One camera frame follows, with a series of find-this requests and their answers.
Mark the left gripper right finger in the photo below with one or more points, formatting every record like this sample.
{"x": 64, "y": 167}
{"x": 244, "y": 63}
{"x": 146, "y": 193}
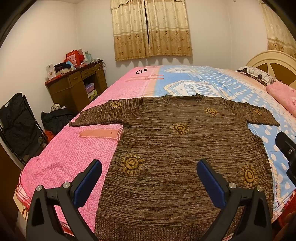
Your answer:
{"x": 255, "y": 221}

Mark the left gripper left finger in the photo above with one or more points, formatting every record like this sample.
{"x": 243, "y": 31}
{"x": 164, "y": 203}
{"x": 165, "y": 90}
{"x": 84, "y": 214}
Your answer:
{"x": 43, "y": 222}

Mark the brown knitted sun-pattern sweater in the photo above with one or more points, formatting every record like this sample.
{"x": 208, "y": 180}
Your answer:
{"x": 152, "y": 190}

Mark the red checkered bed sheet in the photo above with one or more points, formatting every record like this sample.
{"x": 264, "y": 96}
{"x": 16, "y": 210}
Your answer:
{"x": 22, "y": 201}

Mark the folded pink blanket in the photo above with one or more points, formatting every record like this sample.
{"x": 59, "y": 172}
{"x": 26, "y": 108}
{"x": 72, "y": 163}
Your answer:
{"x": 283, "y": 94}

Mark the pink and blue bedspread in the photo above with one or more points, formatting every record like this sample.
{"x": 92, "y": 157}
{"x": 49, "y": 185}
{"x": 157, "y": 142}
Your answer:
{"x": 68, "y": 153}

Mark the patterned white brown pillow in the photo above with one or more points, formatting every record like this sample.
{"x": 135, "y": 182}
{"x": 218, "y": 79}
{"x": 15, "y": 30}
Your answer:
{"x": 257, "y": 74}

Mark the cream wooden headboard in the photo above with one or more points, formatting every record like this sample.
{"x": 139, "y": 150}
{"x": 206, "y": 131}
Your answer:
{"x": 278, "y": 64}

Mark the black folding chair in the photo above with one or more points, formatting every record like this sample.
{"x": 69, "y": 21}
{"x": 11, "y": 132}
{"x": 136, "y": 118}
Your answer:
{"x": 20, "y": 130}

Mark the black bag on floor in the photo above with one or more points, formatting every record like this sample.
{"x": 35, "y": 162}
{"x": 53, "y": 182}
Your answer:
{"x": 56, "y": 120}

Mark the beige side curtain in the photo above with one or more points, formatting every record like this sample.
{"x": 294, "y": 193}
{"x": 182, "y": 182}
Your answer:
{"x": 279, "y": 37}

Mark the brown wooden desk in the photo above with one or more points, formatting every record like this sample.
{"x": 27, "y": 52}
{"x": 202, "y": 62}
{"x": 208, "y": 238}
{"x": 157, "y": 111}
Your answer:
{"x": 70, "y": 91}

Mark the white photo card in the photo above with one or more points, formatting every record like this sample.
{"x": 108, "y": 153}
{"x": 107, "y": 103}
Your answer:
{"x": 51, "y": 73}

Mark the red gift box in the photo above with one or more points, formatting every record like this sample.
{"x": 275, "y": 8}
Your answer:
{"x": 76, "y": 57}

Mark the beige patterned window curtain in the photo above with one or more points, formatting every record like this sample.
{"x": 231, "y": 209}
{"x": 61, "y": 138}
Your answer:
{"x": 143, "y": 29}

